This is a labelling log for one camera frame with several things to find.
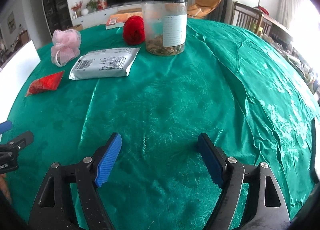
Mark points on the orange lounge chair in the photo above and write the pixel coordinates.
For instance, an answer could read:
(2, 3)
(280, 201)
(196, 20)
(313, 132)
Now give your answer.
(202, 8)

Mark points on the red flower vase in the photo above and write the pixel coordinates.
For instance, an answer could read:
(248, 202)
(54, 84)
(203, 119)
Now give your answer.
(76, 9)

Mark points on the silver foil packet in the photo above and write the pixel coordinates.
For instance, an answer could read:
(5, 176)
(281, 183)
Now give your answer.
(113, 62)

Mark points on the green satin tablecloth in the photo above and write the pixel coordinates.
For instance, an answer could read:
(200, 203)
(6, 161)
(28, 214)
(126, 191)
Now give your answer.
(228, 83)

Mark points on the smartphone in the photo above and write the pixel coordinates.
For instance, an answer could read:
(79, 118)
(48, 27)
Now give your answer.
(314, 163)

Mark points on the clear jar black lid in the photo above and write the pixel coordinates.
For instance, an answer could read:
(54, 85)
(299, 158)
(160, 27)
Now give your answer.
(165, 26)

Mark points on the brown cardboard box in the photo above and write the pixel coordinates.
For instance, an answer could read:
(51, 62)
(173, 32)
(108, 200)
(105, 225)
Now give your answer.
(78, 27)

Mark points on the blue red snack packet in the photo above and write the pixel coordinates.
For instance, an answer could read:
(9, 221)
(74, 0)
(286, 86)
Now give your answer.
(47, 83)

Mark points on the pink mesh bath sponge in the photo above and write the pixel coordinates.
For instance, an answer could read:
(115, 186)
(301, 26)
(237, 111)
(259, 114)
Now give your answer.
(66, 46)

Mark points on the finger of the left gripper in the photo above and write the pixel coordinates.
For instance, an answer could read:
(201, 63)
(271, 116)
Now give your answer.
(5, 126)

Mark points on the wooden bench seat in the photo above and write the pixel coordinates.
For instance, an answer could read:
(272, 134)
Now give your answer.
(256, 21)

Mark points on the white cardboard box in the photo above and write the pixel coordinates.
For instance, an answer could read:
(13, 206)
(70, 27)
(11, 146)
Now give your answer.
(14, 74)

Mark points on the orange book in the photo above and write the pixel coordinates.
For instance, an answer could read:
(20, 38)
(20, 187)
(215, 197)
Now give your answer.
(118, 20)

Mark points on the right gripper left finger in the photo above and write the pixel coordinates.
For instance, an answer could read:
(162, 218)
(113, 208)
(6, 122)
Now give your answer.
(64, 186)

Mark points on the dark bookshelf cabinet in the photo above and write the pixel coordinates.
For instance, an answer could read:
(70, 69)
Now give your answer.
(57, 15)

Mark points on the red yarn ball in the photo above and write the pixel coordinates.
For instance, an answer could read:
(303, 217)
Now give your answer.
(133, 30)

